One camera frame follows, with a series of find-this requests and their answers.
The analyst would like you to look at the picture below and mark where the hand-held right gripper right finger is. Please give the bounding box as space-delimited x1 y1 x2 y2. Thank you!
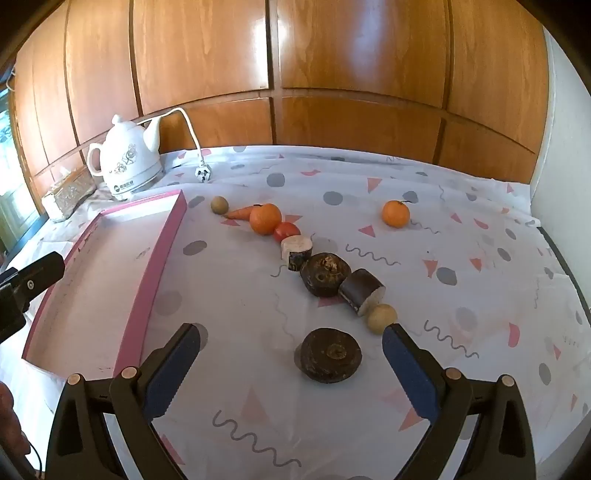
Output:
381 323 539 480

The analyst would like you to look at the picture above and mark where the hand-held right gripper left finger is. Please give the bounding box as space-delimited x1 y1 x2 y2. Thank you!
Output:
46 323 201 480

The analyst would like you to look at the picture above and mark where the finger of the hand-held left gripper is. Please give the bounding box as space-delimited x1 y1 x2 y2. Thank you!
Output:
0 251 65 302

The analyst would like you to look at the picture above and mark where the pink shallow tray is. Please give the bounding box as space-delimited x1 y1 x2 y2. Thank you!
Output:
22 189 188 381

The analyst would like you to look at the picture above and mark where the small tan potato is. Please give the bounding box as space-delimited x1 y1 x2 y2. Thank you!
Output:
367 304 398 335

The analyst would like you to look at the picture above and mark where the dark brown round tuber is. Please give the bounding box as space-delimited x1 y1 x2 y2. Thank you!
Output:
298 328 363 383
300 252 352 298

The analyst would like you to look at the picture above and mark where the small orange with stem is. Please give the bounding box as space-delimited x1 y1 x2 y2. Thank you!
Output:
381 199 411 229

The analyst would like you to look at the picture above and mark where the person's left hand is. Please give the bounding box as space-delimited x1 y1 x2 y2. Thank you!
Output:
0 382 29 468

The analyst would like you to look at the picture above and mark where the printed white tablecloth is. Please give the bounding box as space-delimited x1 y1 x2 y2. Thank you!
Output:
0 145 591 480

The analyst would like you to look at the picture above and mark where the patterned tissue box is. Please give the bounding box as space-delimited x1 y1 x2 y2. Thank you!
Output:
41 166 95 223

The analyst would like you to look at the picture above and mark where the white kettle base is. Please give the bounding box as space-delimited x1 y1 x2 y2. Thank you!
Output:
110 173 164 201

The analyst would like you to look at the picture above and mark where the white ceramic electric kettle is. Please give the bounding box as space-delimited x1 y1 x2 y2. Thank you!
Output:
88 114 163 195

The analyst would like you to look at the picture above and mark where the large orange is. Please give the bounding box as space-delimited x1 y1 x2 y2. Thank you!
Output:
249 203 283 236

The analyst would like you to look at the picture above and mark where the red tomato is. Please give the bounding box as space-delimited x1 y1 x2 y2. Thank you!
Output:
273 222 302 244

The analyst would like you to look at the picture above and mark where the wooden wardrobe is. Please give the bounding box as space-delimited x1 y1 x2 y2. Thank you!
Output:
9 0 550 197

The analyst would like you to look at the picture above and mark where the window frame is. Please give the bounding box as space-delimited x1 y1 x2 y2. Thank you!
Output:
0 88 47 259

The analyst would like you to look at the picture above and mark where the white power cord with plug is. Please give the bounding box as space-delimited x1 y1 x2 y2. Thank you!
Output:
139 107 213 184

